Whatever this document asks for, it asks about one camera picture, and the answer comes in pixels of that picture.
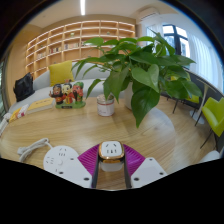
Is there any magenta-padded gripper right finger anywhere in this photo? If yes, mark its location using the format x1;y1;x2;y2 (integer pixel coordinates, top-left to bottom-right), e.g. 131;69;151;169
122;143;168;190

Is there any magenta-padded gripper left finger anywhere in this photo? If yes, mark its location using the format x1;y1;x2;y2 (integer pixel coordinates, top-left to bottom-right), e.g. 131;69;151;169
61;143;101;190

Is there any white charger with gold trim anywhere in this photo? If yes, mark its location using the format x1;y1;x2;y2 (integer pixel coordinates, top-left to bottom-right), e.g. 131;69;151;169
97;140;127;173

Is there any round white power strip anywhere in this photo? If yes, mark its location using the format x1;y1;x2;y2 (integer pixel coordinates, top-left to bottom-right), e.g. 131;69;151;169
42;145;81;175

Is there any small white cup red band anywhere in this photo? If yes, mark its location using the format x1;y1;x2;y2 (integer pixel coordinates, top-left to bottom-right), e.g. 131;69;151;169
96;93;116;118

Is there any white round stool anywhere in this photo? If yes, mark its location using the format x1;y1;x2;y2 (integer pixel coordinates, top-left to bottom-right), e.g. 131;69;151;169
199;149;223;165

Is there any colourful three-figure figurine set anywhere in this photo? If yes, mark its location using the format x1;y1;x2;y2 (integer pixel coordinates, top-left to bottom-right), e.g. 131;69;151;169
49;80;87;110

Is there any green leafy potted plant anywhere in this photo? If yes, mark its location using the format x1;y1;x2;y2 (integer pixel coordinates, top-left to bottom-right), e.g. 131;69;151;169
71;29;204;129

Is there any grey curved sofa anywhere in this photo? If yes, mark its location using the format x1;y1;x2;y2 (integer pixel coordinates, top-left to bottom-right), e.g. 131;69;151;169
7;62;112;115

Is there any yellow cushion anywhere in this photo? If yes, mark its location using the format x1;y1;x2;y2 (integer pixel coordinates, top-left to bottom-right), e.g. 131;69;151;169
47;59;75;88

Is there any black backpack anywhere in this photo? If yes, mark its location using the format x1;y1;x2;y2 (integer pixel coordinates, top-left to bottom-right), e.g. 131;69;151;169
13;72;36;103

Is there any white sheer curtain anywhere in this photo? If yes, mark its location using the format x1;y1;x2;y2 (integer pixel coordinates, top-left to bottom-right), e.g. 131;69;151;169
146;23;165;40
186;28;224;92

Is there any dark framed window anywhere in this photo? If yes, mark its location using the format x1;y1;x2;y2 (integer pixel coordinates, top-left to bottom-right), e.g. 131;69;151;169
162;23;191;60

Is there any long ceiling light strip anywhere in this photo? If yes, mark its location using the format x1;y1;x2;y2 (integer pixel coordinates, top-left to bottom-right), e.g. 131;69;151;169
79;0;87;16

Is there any bundled white power cable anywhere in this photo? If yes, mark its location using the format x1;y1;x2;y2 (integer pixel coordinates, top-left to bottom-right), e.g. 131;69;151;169
16;137;55;164

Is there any glass door with dark frame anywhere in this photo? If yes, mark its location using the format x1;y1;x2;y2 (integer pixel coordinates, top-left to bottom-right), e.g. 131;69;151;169
0;59;8;118

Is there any wooden wall shelf unit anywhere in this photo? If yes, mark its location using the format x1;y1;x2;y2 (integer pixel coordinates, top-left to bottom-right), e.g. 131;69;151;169
24;19;137;81

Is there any white wall air conditioner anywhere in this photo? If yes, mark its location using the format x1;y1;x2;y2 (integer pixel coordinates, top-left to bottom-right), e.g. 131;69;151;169
138;6;161;22

